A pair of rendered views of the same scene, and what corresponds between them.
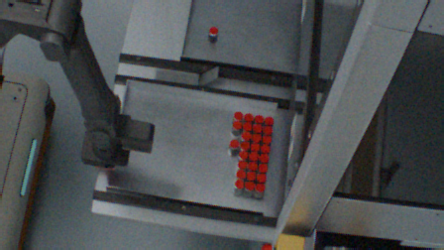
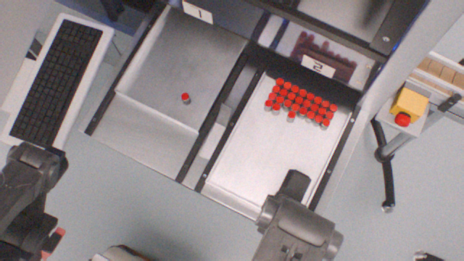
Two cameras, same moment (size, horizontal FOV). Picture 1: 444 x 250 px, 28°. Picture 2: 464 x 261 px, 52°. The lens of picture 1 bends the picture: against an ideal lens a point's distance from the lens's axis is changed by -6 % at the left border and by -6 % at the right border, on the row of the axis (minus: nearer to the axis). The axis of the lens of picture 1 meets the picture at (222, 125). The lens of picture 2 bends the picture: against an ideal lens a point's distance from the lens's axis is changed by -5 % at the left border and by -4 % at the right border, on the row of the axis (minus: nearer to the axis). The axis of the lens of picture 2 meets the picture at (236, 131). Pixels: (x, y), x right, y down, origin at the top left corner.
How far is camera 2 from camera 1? 1.03 m
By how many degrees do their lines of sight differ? 21
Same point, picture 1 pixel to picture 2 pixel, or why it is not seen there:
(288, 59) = (223, 49)
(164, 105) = (233, 159)
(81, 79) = not seen: hidden behind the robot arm
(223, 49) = (198, 96)
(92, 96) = not seen: hidden behind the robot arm
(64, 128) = (139, 242)
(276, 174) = (317, 93)
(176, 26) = (163, 125)
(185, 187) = (309, 164)
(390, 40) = not seen: outside the picture
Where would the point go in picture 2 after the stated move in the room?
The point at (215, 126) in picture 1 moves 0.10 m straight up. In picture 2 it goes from (264, 125) to (266, 114)
